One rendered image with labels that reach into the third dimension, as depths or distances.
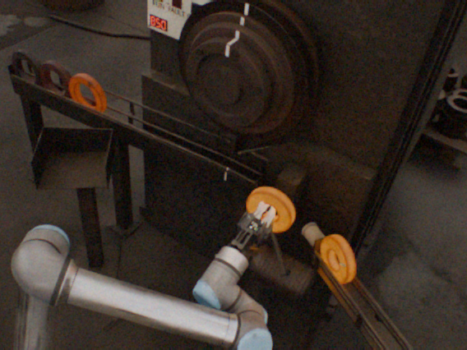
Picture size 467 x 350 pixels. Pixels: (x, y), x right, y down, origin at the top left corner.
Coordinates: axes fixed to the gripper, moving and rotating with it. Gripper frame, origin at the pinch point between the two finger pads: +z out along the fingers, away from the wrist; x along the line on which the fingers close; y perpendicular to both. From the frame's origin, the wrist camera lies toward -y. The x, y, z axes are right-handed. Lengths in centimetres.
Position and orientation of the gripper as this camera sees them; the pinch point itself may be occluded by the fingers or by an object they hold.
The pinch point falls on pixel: (271, 205)
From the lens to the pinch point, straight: 155.8
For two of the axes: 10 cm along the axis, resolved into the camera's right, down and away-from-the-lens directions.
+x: -8.4, -4.3, 3.2
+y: -0.4, -5.3, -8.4
